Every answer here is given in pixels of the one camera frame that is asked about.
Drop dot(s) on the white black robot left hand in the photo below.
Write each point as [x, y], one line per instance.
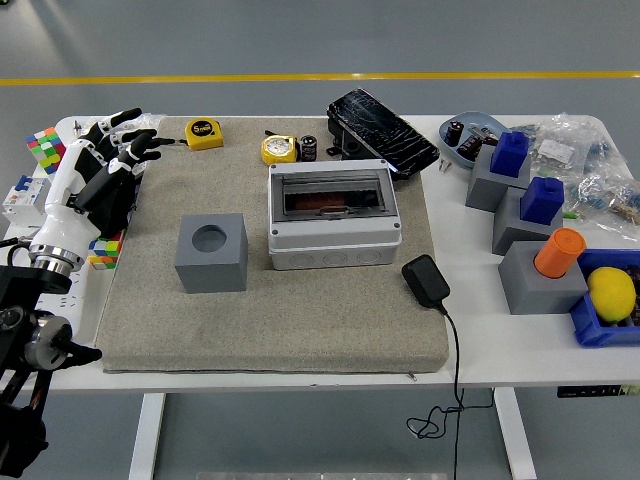
[62, 227]

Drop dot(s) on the orange cylinder battery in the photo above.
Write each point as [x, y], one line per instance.
[315, 203]
[557, 255]

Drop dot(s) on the grey enclosure box with lid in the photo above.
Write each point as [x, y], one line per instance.
[330, 240]

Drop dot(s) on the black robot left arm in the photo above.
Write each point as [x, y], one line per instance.
[22, 282]

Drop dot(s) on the small colourful puzzle cube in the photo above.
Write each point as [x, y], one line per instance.
[106, 252]

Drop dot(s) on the white circuit breaker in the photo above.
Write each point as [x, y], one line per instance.
[20, 200]

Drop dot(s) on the black cloth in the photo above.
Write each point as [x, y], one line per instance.
[115, 210]

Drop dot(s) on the large colourful puzzle cube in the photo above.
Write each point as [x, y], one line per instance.
[47, 149]

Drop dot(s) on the white power strip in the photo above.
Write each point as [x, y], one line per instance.
[70, 310]

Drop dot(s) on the clear plastic bag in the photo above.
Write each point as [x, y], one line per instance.
[152, 121]

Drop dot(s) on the grey block with round hole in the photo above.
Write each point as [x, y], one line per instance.
[210, 272]

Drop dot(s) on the white table leg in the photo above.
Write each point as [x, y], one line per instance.
[147, 435]
[517, 435]

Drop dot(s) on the yellow tape measure white face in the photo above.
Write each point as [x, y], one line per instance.
[277, 150]

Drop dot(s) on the grey-brown mat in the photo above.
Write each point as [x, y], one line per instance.
[275, 320]

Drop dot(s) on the black capacitor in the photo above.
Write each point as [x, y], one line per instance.
[470, 145]
[454, 132]
[308, 148]

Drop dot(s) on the cracked black phone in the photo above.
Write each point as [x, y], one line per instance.
[380, 125]

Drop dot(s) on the grey table base bar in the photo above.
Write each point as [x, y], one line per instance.
[320, 476]

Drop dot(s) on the black power adapter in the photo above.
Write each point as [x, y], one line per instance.
[425, 280]

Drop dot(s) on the small metal clip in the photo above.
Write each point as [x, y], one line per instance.
[477, 131]

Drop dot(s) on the blue-grey dish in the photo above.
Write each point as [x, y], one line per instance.
[480, 120]

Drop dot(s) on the blue block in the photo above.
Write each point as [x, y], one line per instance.
[541, 202]
[509, 157]

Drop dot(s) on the clear bag of components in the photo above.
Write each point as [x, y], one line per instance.
[560, 145]
[607, 200]

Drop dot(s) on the small green part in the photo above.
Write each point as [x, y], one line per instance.
[570, 215]

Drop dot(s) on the blue plastic bin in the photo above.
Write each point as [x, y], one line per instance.
[595, 330]

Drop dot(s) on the yellow lemon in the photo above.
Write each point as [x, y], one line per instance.
[611, 293]

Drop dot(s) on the black table control panel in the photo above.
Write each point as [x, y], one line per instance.
[595, 391]

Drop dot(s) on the dark parts in bin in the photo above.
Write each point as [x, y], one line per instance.
[634, 274]

